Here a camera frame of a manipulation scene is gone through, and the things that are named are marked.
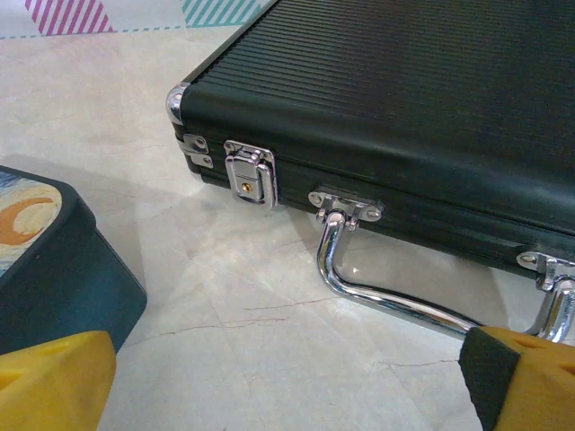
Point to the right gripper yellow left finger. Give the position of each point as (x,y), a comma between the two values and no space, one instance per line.
(49,386)

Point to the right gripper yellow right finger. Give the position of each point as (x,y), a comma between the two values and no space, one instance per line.
(539,386)

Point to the blue tin box painted lid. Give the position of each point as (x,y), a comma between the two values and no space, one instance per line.
(58,274)

